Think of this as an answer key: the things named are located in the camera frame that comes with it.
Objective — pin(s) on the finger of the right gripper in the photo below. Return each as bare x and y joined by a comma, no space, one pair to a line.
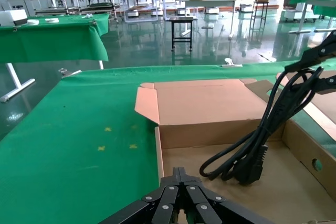
328,83
317,53

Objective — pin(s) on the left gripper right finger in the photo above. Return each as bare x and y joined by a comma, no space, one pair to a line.
199,200

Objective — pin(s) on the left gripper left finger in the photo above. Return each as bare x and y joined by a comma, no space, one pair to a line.
162,200

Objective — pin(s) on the wide brown cardboard box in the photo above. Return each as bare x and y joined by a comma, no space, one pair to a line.
197,103

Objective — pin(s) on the white box device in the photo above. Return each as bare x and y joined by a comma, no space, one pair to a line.
13,18

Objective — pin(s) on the green topped white table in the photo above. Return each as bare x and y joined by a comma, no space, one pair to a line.
325,10

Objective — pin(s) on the tall black stool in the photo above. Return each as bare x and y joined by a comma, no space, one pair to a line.
261,1

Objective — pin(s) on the metal tablecloth clip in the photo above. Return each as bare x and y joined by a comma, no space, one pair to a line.
64,72
228,61

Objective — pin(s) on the green tablecloth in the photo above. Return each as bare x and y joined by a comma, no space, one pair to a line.
65,142

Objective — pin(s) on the grey work table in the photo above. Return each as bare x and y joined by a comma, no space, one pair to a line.
210,2

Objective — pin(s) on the low black stool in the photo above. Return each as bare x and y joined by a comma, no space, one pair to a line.
182,19

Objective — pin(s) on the green covered background table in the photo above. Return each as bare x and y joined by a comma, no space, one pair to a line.
52,43

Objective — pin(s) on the white round plate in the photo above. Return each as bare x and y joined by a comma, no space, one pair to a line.
51,20
33,22

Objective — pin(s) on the metal pipe rack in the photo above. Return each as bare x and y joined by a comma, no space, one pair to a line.
52,12

